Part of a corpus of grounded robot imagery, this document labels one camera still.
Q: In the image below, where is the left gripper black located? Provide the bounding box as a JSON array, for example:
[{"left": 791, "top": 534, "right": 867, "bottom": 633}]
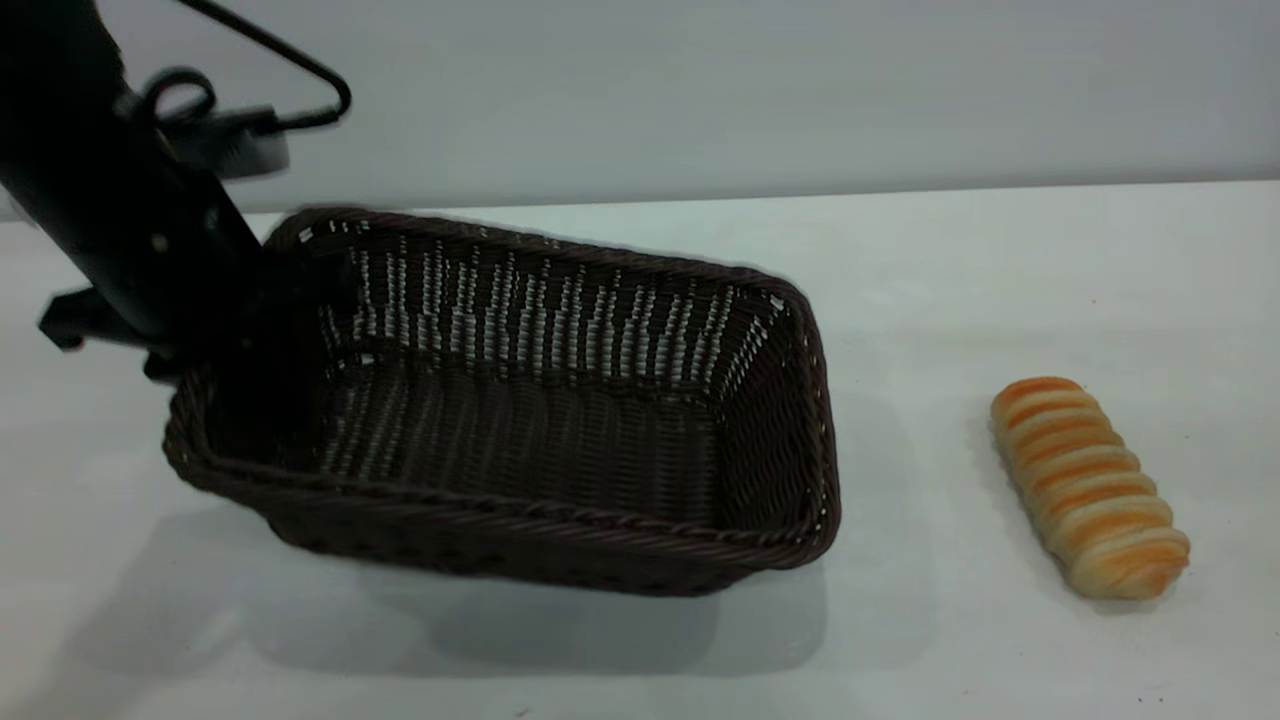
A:
[{"left": 38, "top": 170, "right": 353, "bottom": 401}]

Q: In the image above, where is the dark brown woven basket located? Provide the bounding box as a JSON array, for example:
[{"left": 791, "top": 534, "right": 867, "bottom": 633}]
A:
[{"left": 162, "top": 205, "right": 843, "bottom": 599}]

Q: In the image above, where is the orange striped bread roll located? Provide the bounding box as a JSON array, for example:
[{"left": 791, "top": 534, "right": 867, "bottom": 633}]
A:
[{"left": 990, "top": 376, "right": 1193, "bottom": 602}]

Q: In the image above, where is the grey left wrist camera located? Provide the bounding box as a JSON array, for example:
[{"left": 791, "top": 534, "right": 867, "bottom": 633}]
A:
[{"left": 183, "top": 104, "right": 292, "bottom": 182}]

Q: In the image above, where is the black camera cable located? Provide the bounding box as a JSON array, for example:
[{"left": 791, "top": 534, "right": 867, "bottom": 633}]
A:
[{"left": 138, "top": 0, "right": 353, "bottom": 133}]

